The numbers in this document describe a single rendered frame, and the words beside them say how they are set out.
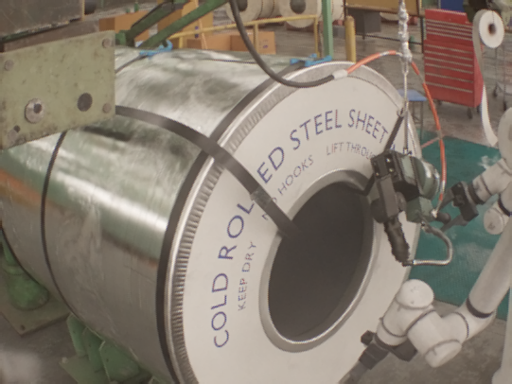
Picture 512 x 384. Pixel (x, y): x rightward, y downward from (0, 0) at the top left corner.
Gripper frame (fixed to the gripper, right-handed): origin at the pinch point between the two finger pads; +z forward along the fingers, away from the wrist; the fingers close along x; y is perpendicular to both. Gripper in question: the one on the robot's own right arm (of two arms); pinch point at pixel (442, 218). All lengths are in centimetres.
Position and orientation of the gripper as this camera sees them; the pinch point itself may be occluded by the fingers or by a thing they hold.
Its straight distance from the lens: 207.1
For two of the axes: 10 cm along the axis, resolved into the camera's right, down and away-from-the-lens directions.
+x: 3.0, 8.4, -4.5
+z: -6.8, 5.2, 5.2
